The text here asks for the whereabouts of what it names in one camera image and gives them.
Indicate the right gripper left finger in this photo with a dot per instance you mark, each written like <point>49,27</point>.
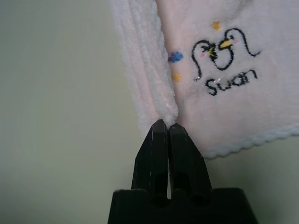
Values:
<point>151,163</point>

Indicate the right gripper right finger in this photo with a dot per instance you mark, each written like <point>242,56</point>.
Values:
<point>184,165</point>

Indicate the pink embroidered towel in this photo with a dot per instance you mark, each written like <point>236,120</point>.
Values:
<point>210,105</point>

